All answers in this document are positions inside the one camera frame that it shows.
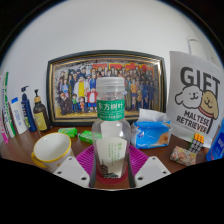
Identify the white tube blue cap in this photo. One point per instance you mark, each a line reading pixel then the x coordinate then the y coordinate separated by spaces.
pixel 18 116

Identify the brown pump bottle yellow label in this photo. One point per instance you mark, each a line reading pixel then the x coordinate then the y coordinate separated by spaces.
pixel 40 116

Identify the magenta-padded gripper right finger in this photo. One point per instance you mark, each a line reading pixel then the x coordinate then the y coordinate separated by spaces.
pixel 153 170

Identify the dark blue pump bottle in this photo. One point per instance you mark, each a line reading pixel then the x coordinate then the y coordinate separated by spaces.
pixel 28 113

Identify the blue tissue pack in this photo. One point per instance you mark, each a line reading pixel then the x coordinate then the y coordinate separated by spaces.
pixel 151 133

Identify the blue detergent bottle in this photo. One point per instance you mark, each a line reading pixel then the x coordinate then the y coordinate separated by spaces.
pixel 216 143

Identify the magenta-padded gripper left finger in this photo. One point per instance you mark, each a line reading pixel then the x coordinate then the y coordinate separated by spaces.
pixel 71 171

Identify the framed group picture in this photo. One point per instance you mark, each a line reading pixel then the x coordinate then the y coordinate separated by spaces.
pixel 70 86

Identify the clear drink bottle green label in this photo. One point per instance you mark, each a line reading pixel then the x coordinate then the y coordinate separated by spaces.
pixel 111 133

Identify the colourful puzzle cube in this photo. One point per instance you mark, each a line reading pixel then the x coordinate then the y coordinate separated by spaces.
pixel 196 141

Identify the green soap packet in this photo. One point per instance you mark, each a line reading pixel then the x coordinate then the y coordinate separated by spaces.
pixel 86 136
pixel 67 132

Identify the small floral pouch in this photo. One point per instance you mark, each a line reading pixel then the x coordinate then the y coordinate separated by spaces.
pixel 182 155

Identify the white printed paper bag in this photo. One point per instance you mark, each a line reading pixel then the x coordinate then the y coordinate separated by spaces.
pixel 196 96

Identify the white mug yellow rim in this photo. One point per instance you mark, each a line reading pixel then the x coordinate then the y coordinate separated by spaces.
pixel 51 148

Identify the flat round red coaster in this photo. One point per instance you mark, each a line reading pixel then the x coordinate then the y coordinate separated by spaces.
pixel 111 181

